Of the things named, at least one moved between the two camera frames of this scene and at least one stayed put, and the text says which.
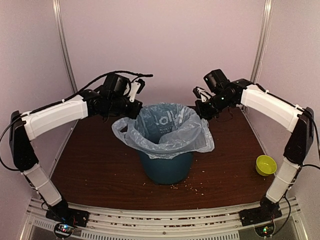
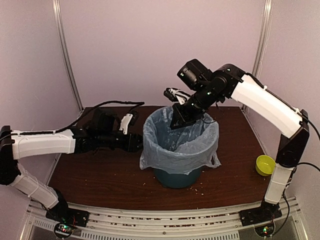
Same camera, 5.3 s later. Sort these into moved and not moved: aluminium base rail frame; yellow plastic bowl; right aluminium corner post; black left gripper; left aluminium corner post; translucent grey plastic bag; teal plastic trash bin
Moved: teal plastic trash bin; black left gripper; translucent grey plastic bag
Not moved: left aluminium corner post; aluminium base rail frame; yellow plastic bowl; right aluminium corner post
